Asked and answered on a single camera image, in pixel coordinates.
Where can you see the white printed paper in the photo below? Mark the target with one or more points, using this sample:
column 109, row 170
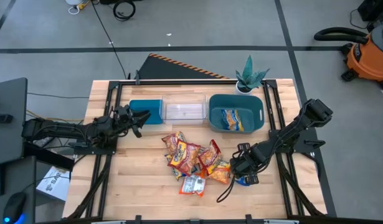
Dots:
column 54, row 186

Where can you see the small blue plastic bin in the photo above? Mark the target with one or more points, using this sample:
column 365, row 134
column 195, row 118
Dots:
column 150, row 109

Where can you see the dark grey desk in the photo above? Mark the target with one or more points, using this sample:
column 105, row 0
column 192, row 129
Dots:
column 23, row 180
column 7, row 140

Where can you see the white round object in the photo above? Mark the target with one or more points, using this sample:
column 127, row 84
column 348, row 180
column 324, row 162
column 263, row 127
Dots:
column 73, row 2

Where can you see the orange chicken Maruchan noodle packet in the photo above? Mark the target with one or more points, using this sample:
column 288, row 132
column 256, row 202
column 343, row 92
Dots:
column 221, row 175

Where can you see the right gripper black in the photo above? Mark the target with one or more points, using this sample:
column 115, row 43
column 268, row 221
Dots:
column 247, row 161

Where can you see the red Maruchan noodle packet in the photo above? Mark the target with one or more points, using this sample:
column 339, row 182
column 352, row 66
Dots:
column 185, row 158
column 211, row 157
column 172, row 141

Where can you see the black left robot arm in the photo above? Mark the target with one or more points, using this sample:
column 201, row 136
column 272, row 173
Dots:
column 60, row 129

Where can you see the black case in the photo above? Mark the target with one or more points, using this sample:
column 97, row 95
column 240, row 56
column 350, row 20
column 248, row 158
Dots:
column 375, row 9

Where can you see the black remote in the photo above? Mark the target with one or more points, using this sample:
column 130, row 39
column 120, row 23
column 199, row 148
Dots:
column 2, row 118

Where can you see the orange shop vacuum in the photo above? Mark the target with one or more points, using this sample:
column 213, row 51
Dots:
column 368, row 59

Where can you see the orange noodle packet label side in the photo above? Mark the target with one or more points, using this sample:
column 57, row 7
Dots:
column 192, row 186

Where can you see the black mat with striped edge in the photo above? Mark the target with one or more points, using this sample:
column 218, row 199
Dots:
column 166, row 70

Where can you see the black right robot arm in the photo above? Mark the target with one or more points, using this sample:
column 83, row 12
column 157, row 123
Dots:
column 291, row 132

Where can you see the teal plant in white pot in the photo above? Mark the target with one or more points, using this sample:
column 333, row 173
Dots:
column 248, row 77

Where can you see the black aluminium table frame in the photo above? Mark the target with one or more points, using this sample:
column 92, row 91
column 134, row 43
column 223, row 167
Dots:
column 194, row 82

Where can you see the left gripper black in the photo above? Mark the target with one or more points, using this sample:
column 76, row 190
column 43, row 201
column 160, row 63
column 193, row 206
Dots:
column 125, row 121

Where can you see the clear plastic bin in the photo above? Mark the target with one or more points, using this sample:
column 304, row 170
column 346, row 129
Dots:
column 184, row 112

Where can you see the black computer mouse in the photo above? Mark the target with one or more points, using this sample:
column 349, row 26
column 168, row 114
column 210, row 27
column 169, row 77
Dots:
column 13, row 205

